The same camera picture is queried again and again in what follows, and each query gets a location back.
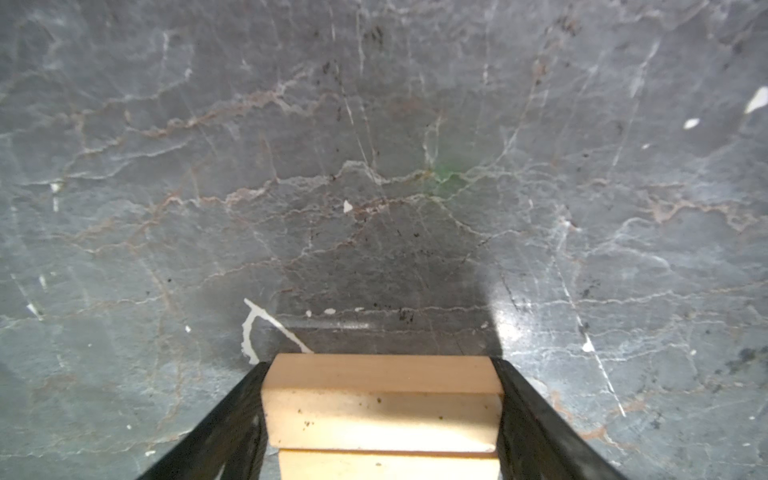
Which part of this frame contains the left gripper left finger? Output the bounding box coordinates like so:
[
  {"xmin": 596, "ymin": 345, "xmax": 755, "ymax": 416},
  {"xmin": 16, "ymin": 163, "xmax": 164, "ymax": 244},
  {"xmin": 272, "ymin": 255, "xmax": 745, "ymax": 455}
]
[{"xmin": 140, "ymin": 362, "xmax": 270, "ymax": 479}]

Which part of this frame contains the natural wood block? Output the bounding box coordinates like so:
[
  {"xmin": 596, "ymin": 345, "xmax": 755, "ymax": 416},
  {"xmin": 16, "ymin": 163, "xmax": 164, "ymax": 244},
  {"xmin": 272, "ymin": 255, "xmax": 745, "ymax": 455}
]
[
  {"xmin": 278, "ymin": 450, "xmax": 500, "ymax": 480},
  {"xmin": 261, "ymin": 354, "xmax": 503, "ymax": 454}
]

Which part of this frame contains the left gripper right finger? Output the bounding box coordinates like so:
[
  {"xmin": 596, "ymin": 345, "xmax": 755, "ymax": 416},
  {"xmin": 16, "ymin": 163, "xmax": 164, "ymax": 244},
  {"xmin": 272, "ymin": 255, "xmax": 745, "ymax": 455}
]
[{"xmin": 491, "ymin": 357, "xmax": 626, "ymax": 480}]

